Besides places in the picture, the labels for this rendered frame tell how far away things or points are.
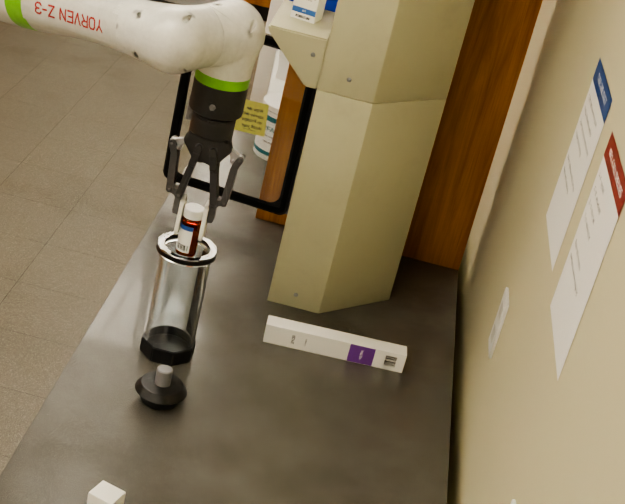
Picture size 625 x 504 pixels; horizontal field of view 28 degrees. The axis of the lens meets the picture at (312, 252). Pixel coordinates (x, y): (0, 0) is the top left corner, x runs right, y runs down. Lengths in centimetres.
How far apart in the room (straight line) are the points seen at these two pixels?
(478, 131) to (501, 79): 13
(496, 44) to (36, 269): 222
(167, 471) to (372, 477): 35
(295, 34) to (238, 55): 34
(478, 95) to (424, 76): 33
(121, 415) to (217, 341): 33
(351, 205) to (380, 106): 21
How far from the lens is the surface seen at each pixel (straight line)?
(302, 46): 235
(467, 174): 280
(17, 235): 463
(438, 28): 240
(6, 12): 221
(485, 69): 272
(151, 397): 215
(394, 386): 239
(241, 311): 250
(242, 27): 201
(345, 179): 242
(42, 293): 429
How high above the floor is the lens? 218
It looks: 26 degrees down
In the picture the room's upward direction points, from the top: 14 degrees clockwise
